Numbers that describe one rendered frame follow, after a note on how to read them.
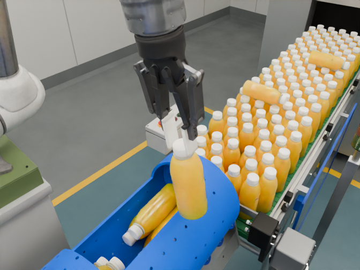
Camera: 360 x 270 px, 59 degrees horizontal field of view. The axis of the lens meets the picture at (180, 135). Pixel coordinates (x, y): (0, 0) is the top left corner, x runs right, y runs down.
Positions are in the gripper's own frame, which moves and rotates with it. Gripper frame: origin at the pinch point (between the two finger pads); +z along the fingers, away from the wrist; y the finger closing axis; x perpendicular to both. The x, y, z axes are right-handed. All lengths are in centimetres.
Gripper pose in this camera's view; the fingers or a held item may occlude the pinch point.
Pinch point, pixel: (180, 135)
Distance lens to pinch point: 59.1
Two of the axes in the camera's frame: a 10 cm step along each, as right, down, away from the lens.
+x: 6.0, -5.5, 5.7
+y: 7.8, 2.6, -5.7
